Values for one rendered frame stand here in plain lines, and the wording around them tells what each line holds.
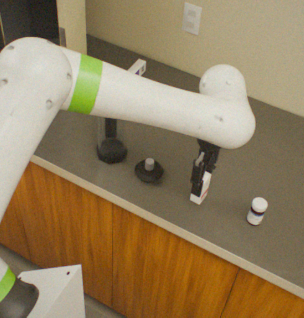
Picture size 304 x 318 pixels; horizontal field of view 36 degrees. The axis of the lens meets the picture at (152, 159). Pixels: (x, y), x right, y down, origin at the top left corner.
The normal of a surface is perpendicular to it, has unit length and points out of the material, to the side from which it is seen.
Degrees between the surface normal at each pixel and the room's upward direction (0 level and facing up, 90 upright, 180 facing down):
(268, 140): 0
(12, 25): 90
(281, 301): 90
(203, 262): 90
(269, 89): 90
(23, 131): 71
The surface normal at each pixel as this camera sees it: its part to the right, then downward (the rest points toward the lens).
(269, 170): 0.07, -0.69
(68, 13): 0.87, 0.40
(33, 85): 0.21, 0.34
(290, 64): -0.49, 0.61
